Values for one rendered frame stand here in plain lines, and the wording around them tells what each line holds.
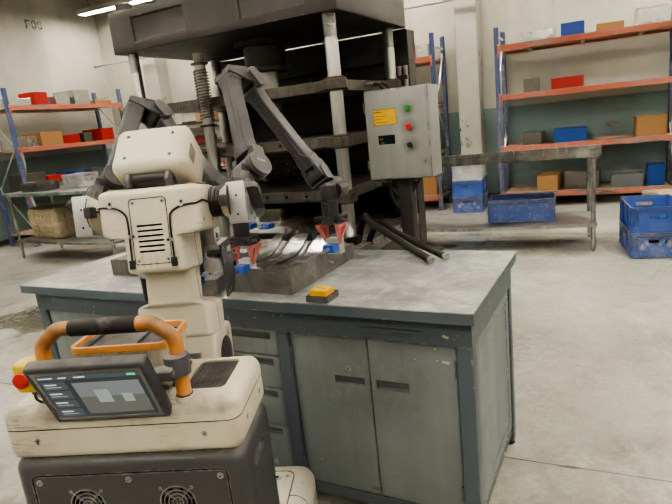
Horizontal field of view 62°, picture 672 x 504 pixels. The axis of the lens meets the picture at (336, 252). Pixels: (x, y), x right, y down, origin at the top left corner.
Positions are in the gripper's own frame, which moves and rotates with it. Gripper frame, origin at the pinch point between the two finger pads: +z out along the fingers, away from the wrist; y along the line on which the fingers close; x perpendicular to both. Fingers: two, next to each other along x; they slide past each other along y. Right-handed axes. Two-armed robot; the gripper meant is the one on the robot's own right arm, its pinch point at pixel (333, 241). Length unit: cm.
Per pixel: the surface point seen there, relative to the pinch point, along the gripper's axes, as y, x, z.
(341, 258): 10.0, -23.7, 12.5
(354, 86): 27, -89, -56
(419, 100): -10, -73, -45
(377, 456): -16, 15, 71
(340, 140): 22, -58, -32
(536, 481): -61, -22, 95
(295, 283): 10.1, 11.7, 12.0
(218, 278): 39.7, 15.7, 9.9
